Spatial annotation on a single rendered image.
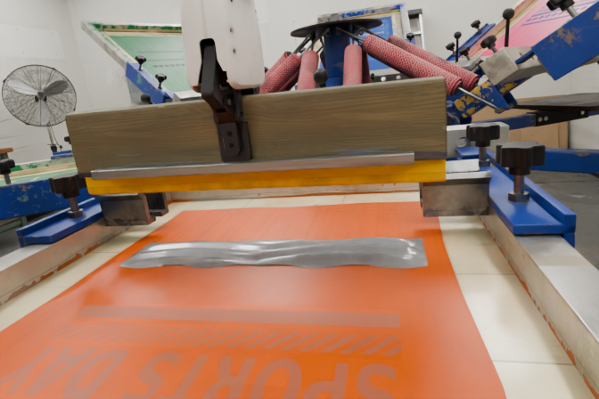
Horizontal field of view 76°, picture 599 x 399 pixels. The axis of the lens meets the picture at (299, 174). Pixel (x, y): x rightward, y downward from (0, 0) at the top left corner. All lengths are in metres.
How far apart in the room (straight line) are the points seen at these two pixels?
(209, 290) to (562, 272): 0.30
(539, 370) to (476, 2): 4.53
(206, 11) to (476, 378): 0.34
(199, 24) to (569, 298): 0.35
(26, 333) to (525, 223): 0.46
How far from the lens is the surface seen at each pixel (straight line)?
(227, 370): 0.31
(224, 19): 0.37
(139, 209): 0.58
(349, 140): 0.37
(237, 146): 0.39
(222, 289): 0.41
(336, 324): 0.33
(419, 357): 0.30
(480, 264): 0.42
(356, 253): 0.42
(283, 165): 0.38
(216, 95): 0.36
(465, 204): 0.48
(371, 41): 1.16
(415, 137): 0.37
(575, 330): 0.31
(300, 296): 0.37
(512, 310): 0.36
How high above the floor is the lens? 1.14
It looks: 13 degrees down
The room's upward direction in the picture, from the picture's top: 7 degrees counter-clockwise
